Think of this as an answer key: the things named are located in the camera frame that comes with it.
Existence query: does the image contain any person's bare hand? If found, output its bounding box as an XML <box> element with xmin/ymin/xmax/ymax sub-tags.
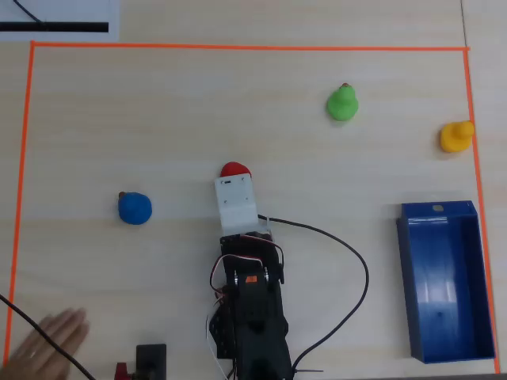
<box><xmin>3</xmin><ymin>307</ymin><xmax>91</xmax><ymax>380</ymax></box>

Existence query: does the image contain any red rubber duck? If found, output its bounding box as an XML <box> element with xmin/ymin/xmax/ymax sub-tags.
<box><xmin>219</xmin><ymin>161</ymin><xmax>252</xmax><ymax>179</ymax></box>

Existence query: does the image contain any green rubber duck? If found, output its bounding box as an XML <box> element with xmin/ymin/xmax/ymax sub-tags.
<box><xmin>326</xmin><ymin>82</ymin><xmax>360</xmax><ymax>122</ymax></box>

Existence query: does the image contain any blue plastic box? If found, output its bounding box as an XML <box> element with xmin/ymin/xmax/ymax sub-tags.
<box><xmin>396</xmin><ymin>199</ymin><xmax>497</xmax><ymax>364</ymax></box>

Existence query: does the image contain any yellow rubber duck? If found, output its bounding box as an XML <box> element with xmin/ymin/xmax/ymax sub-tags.
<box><xmin>439</xmin><ymin>120</ymin><xmax>475</xmax><ymax>154</ymax></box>

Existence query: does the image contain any black clamp block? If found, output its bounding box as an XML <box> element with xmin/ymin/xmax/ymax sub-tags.
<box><xmin>135</xmin><ymin>344</ymin><xmax>168</xmax><ymax>380</ymax></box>

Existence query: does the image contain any blue toy fruit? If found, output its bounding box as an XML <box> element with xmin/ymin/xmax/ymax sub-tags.
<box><xmin>117</xmin><ymin>191</ymin><xmax>153</xmax><ymax>226</ymax></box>

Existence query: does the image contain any orange tape strip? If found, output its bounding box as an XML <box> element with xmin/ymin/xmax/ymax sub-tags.
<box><xmin>2</xmin><ymin>40</ymin><xmax>36</xmax><ymax>369</ymax></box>
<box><xmin>30</xmin><ymin>40</ymin><xmax>471</xmax><ymax>52</ymax></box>
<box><xmin>463</xmin><ymin>47</ymin><xmax>501</xmax><ymax>374</ymax></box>

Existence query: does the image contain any white sheet with black bar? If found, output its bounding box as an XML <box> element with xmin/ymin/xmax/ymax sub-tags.
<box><xmin>0</xmin><ymin>0</ymin><xmax>120</xmax><ymax>42</ymax></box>

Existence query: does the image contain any long black cable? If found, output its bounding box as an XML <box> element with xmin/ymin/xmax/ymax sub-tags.
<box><xmin>0</xmin><ymin>294</ymin><xmax>97</xmax><ymax>380</ymax></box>

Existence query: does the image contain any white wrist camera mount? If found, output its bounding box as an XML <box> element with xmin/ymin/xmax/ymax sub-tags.
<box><xmin>214</xmin><ymin>173</ymin><xmax>274</xmax><ymax>238</ymax></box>

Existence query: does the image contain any black camera cable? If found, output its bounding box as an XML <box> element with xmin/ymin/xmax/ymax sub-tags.
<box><xmin>257</xmin><ymin>215</ymin><xmax>370</xmax><ymax>380</ymax></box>

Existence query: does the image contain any thin black cable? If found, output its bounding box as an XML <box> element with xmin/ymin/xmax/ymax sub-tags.
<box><xmin>13</xmin><ymin>0</ymin><xmax>48</xmax><ymax>25</ymax></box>

